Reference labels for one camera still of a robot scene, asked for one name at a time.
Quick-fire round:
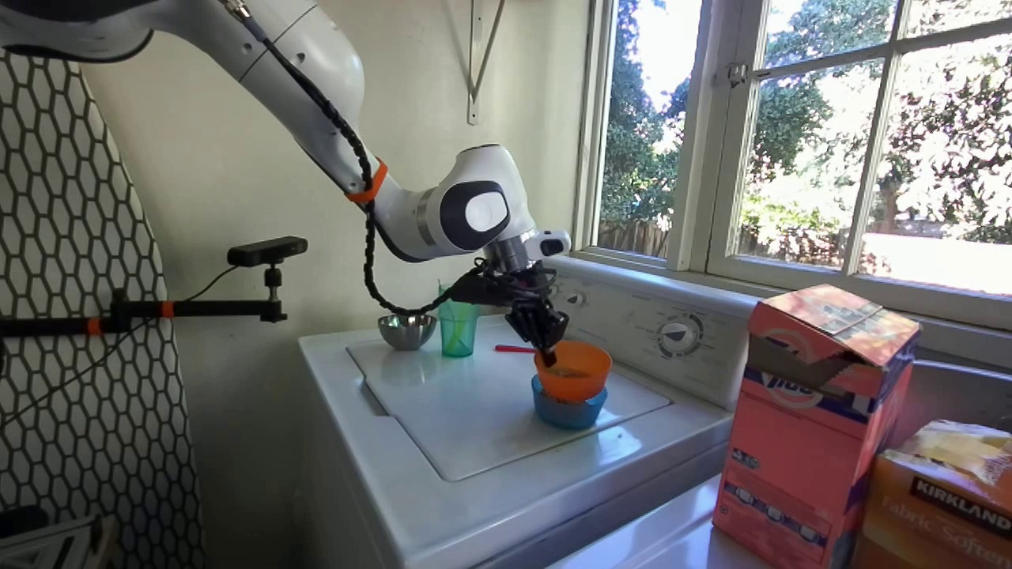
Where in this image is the orange object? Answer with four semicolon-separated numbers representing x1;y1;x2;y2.
532;338;618;406

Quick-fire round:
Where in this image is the Kirkland cardboard box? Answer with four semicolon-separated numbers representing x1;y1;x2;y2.
848;416;1012;569

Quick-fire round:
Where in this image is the black exterior camera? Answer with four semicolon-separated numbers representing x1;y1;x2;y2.
224;234;312;268

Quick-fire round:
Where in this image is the green translucent plastic cup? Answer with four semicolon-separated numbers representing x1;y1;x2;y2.
435;301;483;360

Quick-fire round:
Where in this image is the washer control dial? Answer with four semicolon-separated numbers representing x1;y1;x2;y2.
653;309;706;360

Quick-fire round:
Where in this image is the white washing machine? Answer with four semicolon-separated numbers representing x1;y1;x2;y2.
293;257;759;569

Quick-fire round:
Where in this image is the white washer lid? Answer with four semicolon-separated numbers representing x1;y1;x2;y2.
343;332;676;485

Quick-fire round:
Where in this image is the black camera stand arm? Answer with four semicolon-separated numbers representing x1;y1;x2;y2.
0;263;292;340

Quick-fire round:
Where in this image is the shiny metal bowl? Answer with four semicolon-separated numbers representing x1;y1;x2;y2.
374;309;438;353

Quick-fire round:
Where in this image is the hexagon pattern ironing board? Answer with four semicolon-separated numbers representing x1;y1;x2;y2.
0;44;204;569

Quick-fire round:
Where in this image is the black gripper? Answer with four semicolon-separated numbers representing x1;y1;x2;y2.
475;259;572;368

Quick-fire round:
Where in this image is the pink cardboard box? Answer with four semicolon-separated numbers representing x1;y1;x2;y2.
712;280;925;569

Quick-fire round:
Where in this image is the blue plastic bowl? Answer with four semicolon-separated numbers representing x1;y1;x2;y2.
527;374;611;432

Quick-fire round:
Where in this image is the white window frame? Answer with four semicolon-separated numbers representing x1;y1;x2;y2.
568;0;1012;332

